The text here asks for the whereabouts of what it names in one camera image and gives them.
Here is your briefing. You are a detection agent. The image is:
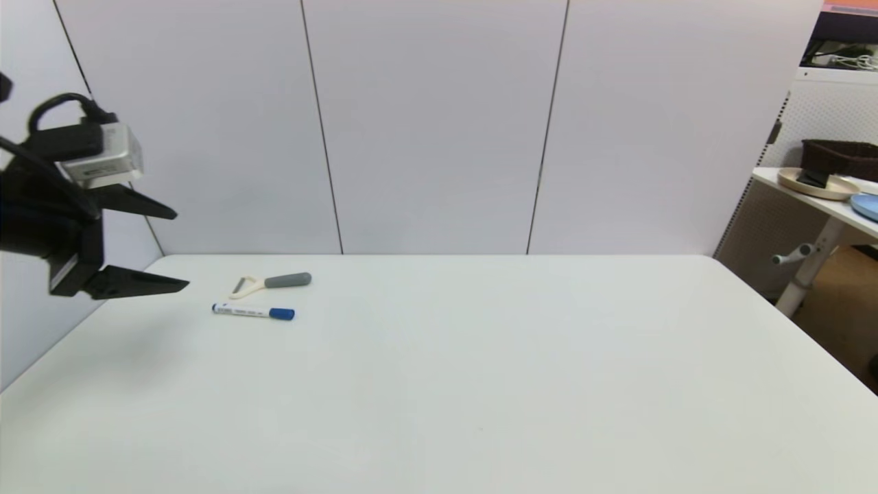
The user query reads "grey handled cream peeler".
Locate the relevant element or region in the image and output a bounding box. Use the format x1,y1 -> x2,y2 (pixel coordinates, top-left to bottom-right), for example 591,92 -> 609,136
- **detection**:
229,272 -> 313,301

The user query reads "dark woven basket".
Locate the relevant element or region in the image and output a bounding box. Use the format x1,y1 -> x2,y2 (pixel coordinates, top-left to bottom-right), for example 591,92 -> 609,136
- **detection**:
800,139 -> 878,183

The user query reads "black camera cable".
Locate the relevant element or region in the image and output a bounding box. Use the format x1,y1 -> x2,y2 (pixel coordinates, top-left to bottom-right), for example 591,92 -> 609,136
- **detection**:
27,93 -> 119,138

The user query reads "beige round plate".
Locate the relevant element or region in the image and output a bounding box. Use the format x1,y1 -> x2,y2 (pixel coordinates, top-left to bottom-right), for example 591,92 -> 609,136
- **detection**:
777,167 -> 862,201

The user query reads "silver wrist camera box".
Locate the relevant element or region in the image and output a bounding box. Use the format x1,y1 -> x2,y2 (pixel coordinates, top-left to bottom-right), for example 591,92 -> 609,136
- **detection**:
56,122 -> 145,190

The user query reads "blue capped white marker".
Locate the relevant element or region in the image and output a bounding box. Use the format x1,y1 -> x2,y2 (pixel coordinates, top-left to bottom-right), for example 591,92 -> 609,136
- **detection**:
212,303 -> 296,321

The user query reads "white cable bundle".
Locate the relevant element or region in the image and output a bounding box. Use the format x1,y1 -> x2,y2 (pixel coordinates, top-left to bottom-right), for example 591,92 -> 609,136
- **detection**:
809,52 -> 878,72

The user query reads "white side table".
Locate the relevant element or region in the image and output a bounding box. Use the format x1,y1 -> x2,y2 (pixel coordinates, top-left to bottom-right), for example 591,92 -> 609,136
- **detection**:
751,167 -> 878,320

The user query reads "white perforated pegboard panel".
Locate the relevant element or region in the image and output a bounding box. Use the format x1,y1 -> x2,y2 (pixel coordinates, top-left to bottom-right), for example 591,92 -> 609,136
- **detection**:
712,67 -> 878,303

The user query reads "light blue plate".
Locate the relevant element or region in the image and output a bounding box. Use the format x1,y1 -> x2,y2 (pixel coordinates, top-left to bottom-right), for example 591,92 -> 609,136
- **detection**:
850,192 -> 878,223

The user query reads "grey table crank handle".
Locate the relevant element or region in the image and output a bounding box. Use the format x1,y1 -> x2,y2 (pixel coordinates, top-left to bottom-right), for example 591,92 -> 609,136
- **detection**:
770,244 -> 822,266

